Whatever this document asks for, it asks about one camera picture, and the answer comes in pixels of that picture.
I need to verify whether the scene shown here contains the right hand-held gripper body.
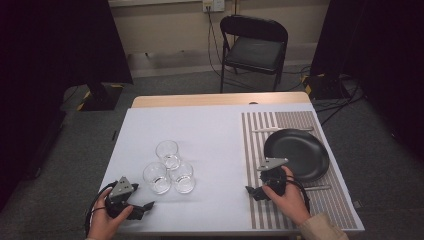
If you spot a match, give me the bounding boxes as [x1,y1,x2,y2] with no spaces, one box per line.
[256,157,290,197]

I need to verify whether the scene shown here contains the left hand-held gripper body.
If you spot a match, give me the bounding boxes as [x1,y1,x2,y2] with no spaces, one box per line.
[105,175,140,220]

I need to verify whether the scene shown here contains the clear drinking glass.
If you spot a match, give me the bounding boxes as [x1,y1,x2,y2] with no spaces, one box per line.
[155,139,182,172]
[142,161,172,195]
[169,161,196,195]

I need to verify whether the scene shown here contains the person's right hand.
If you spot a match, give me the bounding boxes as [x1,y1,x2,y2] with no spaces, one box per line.
[261,165,312,227]

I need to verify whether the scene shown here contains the person's left hand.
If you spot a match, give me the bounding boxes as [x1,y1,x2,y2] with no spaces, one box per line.
[86,187,134,240]

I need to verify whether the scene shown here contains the black round plate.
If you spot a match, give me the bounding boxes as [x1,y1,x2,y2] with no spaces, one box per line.
[263,128,331,184]

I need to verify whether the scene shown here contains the short silver cutlery piece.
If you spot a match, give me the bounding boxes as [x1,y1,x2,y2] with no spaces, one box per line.
[304,184,333,192]

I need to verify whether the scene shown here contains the long silver cutlery piece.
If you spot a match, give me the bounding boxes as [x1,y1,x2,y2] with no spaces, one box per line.
[251,126,315,134]

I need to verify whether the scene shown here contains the grey striped placemat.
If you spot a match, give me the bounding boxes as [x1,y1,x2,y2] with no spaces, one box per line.
[240,110,360,231]

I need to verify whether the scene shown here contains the white table sheet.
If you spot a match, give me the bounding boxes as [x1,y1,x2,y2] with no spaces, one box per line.
[99,102,366,235]

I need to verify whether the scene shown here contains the black stand base yellow tape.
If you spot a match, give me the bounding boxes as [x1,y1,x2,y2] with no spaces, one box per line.
[59,81,125,113]

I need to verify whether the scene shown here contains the black box yellow tape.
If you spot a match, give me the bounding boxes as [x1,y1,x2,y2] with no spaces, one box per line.
[300,73,352,101]

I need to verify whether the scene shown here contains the wooden table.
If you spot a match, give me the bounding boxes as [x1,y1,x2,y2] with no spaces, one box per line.
[99,91,366,238]

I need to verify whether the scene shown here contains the black folding chair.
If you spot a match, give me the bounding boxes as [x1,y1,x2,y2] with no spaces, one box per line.
[218,14,290,94]

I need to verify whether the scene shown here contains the black curtain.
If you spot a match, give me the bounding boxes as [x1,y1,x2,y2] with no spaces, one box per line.
[309,0,424,163]
[0,0,134,211]

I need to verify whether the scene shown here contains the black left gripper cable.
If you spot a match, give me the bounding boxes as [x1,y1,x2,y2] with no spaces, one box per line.
[83,180,118,238]

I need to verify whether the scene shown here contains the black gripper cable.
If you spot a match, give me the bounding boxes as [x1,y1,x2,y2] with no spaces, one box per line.
[83,180,118,238]
[283,178,312,214]

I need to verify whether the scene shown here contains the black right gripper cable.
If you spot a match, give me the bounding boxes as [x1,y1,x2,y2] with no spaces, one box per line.
[283,178,312,214]

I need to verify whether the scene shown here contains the black floor cables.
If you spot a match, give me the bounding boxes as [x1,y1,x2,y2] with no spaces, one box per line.
[281,64,365,127]

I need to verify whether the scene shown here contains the black cable from outlet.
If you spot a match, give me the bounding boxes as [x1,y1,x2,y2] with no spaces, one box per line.
[205,5,259,92]

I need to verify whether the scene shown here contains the white wall outlet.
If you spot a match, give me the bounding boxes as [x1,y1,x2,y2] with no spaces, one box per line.
[201,0,226,14]

